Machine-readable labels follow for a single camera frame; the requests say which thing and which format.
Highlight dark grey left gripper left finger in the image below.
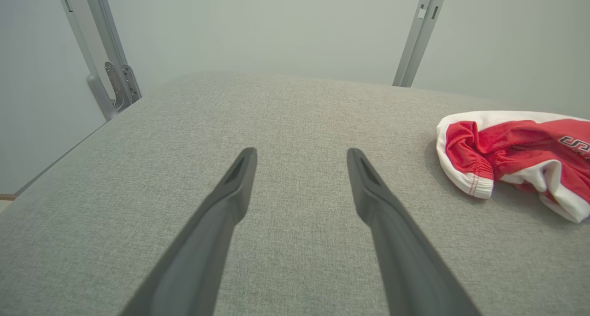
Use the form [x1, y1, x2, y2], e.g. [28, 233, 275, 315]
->
[120, 146, 258, 316]

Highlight plain grey metal post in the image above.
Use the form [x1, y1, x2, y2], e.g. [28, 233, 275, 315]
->
[393, 0, 450, 87]

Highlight grey metal post with bracket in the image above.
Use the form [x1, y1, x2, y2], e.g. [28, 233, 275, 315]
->
[54, 0, 142, 122]

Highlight red white basketball shorts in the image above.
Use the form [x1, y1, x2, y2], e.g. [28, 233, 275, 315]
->
[436, 110, 590, 223]

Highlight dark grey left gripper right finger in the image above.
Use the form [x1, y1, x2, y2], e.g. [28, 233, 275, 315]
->
[347, 147, 483, 316]

